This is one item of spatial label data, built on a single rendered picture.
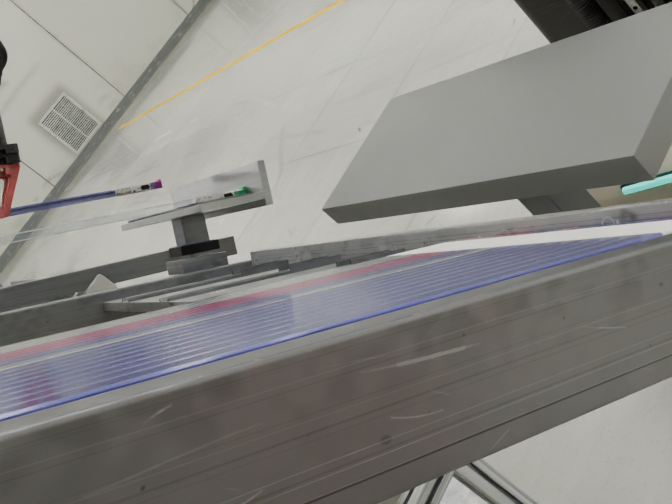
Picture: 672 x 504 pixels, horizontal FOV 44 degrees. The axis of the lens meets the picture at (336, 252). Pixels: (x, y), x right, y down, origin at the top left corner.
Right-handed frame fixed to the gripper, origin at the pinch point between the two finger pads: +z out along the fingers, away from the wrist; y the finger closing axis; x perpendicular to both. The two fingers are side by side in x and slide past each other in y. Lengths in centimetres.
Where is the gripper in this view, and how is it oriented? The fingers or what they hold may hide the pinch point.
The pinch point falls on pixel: (1, 212)
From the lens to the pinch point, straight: 133.3
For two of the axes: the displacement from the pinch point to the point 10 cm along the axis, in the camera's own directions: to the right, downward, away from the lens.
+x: 8.2, -2.0, 5.4
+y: 5.4, -0.7, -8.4
